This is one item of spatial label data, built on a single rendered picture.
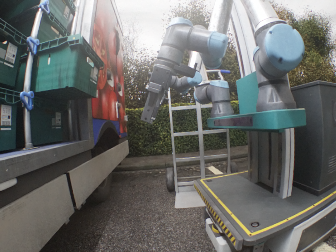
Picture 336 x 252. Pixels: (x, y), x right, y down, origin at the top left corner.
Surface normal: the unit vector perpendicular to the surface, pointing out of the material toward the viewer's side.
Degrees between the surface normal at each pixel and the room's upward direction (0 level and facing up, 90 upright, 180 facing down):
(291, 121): 90
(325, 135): 90
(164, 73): 98
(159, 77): 98
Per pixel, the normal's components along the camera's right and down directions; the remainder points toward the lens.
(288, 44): -0.29, 0.16
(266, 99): -0.86, -0.22
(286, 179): 0.08, 0.00
